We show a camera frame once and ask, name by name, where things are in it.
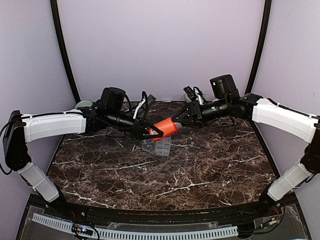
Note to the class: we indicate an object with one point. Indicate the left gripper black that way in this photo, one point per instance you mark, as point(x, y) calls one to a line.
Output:
point(140, 133)

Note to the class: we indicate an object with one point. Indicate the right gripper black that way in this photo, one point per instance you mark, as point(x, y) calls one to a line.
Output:
point(194, 115)

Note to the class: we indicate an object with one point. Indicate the red pill bottle grey cap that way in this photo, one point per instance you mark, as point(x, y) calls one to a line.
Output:
point(168, 127)

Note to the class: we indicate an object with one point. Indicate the clear plastic pill organizer box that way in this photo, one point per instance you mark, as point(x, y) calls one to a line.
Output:
point(159, 148)

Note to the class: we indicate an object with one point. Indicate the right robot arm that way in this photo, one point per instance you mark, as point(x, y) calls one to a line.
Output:
point(252, 107)

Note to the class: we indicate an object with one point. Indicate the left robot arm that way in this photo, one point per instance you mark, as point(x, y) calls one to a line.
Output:
point(86, 117)

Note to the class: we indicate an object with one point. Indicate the green ceramic bowl left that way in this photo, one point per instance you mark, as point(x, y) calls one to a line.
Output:
point(84, 104)

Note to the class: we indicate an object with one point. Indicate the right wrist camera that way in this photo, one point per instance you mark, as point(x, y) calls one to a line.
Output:
point(194, 95)

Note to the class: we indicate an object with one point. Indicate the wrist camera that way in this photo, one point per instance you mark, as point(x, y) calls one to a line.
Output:
point(143, 106)
point(194, 95)

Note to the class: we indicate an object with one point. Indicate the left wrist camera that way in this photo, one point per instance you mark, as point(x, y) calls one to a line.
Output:
point(143, 106)

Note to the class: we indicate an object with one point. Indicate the white slotted cable duct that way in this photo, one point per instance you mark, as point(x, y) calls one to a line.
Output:
point(126, 231)

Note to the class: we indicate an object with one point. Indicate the black front rail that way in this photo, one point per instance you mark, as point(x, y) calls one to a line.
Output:
point(243, 214)

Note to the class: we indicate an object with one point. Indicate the left black corner post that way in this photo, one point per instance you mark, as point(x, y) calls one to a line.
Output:
point(63, 50)

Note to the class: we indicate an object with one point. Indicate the black corner post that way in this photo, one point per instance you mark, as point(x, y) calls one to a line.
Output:
point(260, 45)
point(63, 50)

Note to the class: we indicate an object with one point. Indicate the right black corner post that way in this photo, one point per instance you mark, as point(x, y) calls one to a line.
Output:
point(260, 45)

